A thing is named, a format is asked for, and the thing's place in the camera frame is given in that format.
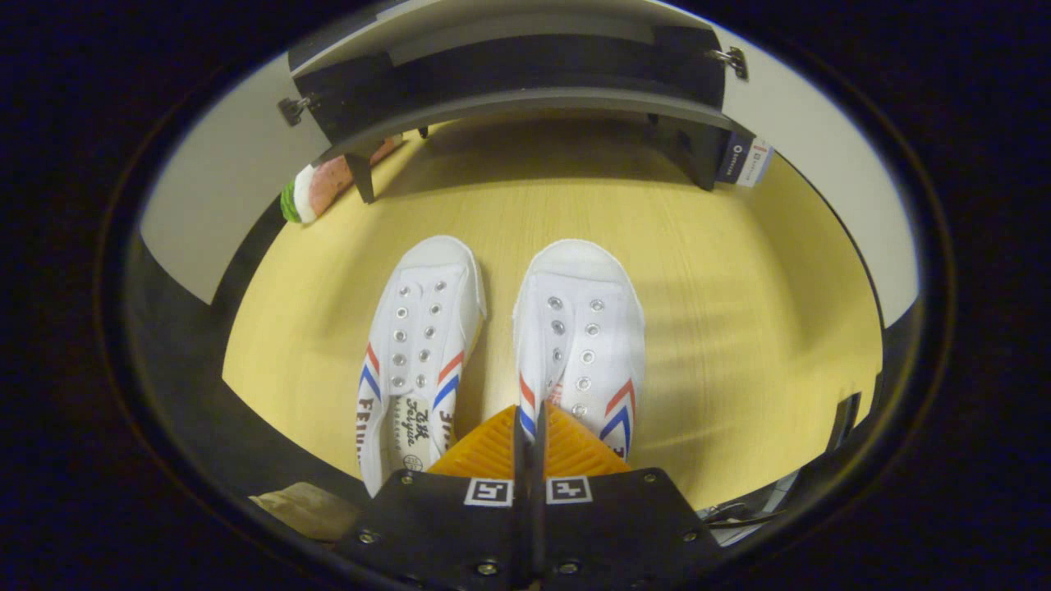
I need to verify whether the white cabinet door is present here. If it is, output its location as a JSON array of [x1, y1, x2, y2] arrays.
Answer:
[[140, 51, 331, 306], [721, 49, 920, 329]]

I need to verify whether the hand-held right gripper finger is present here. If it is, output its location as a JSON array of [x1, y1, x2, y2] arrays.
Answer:
[[530, 402, 725, 590], [333, 405, 531, 590]]

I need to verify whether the white canvas shoe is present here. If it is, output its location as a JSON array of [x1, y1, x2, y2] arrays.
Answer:
[[512, 239, 647, 462], [357, 236, 487, 497]]

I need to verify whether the white shoe cabinet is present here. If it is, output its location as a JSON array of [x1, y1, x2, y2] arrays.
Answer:
[[287, 0, 744, 206]]

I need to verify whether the metal door hinge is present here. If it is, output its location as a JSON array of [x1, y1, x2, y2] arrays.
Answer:
[[708, 46, 750, 81], [278, 93, 319, 128]]

